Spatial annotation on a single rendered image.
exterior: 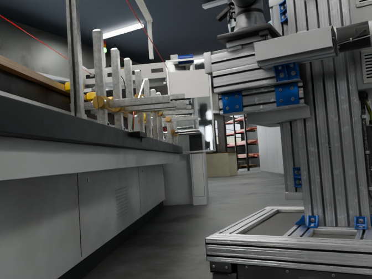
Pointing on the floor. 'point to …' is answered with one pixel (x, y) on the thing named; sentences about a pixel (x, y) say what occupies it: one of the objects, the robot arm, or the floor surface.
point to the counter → (221, 164)
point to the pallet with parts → (245, 165)
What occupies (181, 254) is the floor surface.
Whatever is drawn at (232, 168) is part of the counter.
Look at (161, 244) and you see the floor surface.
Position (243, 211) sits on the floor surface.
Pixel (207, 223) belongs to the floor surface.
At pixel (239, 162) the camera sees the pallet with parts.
